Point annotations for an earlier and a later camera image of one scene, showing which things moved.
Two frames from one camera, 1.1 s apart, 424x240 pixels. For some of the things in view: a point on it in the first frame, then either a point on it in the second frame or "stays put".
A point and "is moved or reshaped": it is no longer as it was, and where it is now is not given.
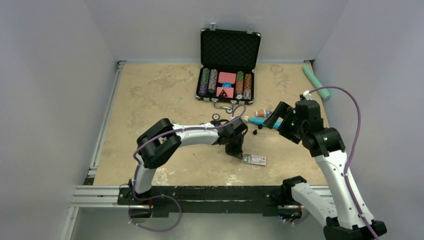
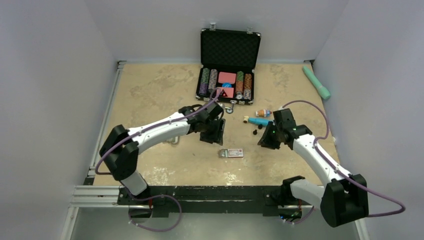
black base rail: (210, 200) stays put
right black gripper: (286, 111) to (265, 142)
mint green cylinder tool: (324, 92) stays put
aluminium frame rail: (89, 195) stays put
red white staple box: (255, 159) is moved or reshaped
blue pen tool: (260, 120) stays put
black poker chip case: (228, 59) stays put
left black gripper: (236, 152) to (216, 136)
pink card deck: (227, 77) stays put
